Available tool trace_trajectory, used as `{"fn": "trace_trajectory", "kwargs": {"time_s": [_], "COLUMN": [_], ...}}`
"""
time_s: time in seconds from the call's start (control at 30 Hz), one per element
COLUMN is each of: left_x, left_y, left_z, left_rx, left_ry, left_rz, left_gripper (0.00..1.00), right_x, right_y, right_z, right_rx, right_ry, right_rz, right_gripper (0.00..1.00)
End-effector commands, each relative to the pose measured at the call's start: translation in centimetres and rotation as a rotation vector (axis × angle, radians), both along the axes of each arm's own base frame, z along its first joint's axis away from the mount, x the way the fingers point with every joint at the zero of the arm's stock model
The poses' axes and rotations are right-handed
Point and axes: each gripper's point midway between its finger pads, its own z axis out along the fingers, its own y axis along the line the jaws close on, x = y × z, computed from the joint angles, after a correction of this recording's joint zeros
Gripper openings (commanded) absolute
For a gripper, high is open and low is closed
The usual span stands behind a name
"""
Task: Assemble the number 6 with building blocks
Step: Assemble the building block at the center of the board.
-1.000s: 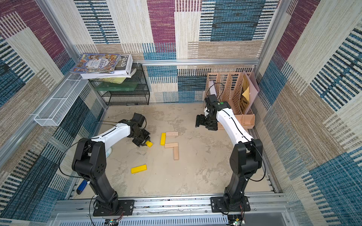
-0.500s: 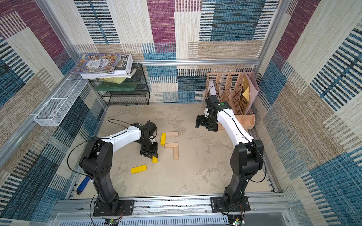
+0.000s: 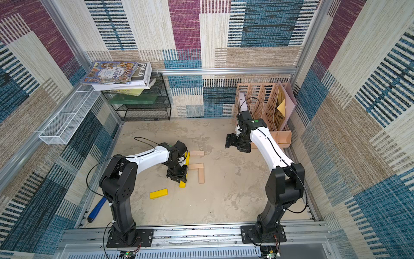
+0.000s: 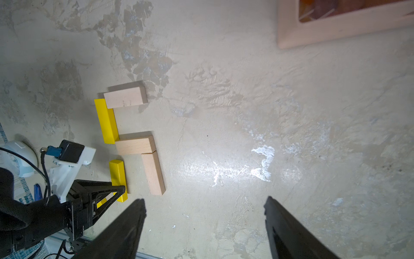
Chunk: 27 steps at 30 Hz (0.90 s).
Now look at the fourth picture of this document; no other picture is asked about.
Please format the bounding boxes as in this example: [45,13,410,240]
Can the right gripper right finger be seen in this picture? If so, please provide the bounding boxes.
[264,196,339,259]

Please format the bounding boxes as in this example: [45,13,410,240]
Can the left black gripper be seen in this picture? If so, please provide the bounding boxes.
[65,179,126,241]

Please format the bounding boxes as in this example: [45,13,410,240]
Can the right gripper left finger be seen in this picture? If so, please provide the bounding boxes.
[73,199,146,259]

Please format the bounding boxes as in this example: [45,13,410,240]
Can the yellow block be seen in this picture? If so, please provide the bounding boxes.
[109,159,128,202]
[94,99,119,144]

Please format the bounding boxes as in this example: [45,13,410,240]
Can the wooden block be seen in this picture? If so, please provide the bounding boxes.
[115,136,156,155]
[104,86,148,109]
[141,151,166,196]

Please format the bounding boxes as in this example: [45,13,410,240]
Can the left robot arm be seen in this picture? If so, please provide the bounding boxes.
[1,168,126,257]

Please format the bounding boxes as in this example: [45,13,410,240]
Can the pink desk file organizer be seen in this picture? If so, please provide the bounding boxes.
[277,1,414,49]

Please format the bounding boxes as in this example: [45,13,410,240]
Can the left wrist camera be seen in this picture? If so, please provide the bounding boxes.
[41,140,96,204]

